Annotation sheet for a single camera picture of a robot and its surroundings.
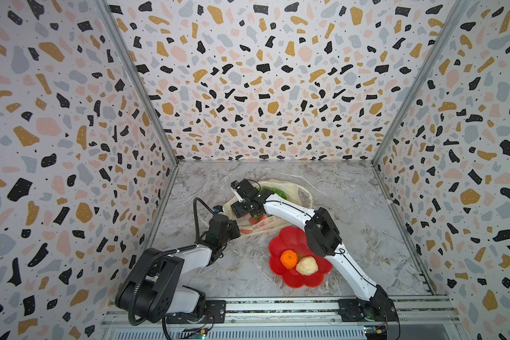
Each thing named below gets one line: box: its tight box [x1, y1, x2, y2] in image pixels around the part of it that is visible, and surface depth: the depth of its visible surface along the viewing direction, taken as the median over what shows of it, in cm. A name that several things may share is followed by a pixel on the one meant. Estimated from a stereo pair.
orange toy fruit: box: [279, 249, 299, 270], surface depth 83 cm
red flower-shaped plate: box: [268, 225, 333, 289], surface depth 84 cm
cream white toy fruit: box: [296, 255, 319, 277], surface depth 81 cm
